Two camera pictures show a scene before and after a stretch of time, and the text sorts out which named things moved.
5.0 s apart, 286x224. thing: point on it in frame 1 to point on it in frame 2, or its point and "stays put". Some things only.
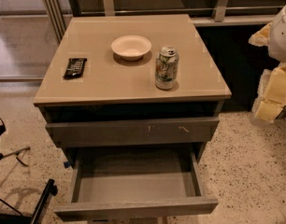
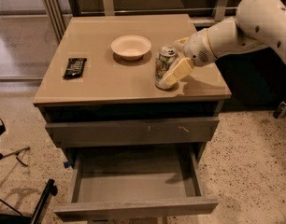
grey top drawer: x=133 y=132 stays put
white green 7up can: x=166 y=67 stays put
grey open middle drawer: x=135 y=181 stays put
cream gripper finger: x=275 y=92 to x=179 y=67
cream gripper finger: x=261 y=37 to x=183 y=40
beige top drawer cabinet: x=133 y=101 stays put
